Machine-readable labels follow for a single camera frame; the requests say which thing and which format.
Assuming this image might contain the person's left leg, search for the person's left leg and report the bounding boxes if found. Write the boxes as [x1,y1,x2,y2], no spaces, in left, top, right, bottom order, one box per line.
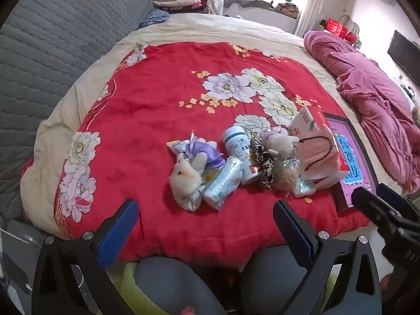
[133,256,219,315]

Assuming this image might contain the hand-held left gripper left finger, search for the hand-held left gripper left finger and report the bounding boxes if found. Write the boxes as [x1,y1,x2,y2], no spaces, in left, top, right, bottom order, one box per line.
[31,198,142,315]

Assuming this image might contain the yellow snack packet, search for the yellow snack packet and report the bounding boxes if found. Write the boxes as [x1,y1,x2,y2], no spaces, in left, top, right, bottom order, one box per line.
[166,140,191,155]

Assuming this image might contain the beige bed sheet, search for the beige bed sheet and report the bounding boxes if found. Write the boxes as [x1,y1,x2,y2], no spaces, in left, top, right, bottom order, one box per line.
[20,13,397,240]

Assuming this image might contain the clothes on window bench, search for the clothes on window bench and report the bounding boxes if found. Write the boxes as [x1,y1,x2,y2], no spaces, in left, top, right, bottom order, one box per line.
[226,0,274,9]

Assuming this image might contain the white window bench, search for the white window bench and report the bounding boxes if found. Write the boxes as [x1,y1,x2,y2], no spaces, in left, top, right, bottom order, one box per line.
[223,5,300,34]

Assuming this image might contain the beige sponge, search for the beige sponge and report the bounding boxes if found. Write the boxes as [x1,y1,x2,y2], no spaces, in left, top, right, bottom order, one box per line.
[272,157,301,195]

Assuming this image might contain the red and white carton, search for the red and white carton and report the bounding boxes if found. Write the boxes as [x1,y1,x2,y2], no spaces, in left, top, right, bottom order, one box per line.
[289,107,350,184]

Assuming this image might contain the red floral blanket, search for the red floral blanket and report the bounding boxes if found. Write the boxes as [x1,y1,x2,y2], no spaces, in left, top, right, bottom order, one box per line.
[54,41,373,268]

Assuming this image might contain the white plush rabbit purple dress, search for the white plush rabbit purple dress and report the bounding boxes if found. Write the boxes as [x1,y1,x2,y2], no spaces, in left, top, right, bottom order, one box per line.
[168,131,226,204]

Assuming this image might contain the red gift bags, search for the red gift bags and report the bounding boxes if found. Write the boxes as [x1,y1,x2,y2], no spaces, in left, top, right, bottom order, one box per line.
[320,19,359,44]

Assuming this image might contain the leopard print scrunchie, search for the leopard print scrunchie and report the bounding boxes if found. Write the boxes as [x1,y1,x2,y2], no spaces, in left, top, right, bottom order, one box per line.
[251,139,280,190]

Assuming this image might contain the white floral cloth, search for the white floral cloth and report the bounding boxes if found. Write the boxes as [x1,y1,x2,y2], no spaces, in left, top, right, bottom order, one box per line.
[179,187,207,212]

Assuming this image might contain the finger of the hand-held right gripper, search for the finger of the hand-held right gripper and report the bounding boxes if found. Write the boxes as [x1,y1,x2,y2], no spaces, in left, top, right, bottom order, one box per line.
[351,186,407,233]
[376,183,420,220]

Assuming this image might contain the green seat cushion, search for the green seat cushion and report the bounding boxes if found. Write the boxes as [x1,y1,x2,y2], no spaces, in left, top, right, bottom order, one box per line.
[120,262,145,315]

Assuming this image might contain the dark shallow box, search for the dark shallow box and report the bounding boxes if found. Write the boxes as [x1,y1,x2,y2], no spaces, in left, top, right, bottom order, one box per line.
[323,112,382,212]

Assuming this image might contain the person's right leg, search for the person's right leg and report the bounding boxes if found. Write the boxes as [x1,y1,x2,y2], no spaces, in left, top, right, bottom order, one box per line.
[238,245,329,315]

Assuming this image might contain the black television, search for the black television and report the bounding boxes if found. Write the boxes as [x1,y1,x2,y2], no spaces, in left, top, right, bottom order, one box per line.
[388,30,420,86]

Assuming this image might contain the white plush rabbit lilac bow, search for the white plush rabbit lilac bow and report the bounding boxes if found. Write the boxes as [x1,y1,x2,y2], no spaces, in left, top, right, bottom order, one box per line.
[259,126,300,159]

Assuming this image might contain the pink face mask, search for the pink face mask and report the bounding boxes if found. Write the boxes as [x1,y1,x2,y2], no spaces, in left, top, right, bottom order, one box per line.
[297,134,339,181]

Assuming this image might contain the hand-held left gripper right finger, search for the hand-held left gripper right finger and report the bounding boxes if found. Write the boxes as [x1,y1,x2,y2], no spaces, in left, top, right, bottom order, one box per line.
[273,199,384,315]

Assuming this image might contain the brown patterned cloth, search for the brown patterned cloth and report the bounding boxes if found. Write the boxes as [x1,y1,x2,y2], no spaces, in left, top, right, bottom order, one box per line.
[276,3,301,18]

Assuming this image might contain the blue patterned cloth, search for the blue patterned cloth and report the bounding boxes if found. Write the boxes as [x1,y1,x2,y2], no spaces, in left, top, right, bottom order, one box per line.
[141,8,170,29]

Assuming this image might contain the purple book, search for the purple book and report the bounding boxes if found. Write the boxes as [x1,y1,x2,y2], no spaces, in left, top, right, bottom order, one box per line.
[328,120,378,209]

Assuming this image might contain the pink comforter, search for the pink comforter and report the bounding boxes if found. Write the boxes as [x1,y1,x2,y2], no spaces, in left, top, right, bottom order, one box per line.
[303,30,420,197]

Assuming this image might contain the person's leg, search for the person's leg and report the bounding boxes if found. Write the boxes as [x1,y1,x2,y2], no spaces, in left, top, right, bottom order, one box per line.
[133,256,219,315]
[238,245,329,315]

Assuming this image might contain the grey quilted headboard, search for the grey quilted headboard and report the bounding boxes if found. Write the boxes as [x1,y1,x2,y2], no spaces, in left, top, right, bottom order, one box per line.
[0,0,155,220]

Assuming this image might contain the white supplement bottle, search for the white supplement bottle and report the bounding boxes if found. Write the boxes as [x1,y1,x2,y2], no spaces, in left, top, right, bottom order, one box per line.
[222,126,260,185]

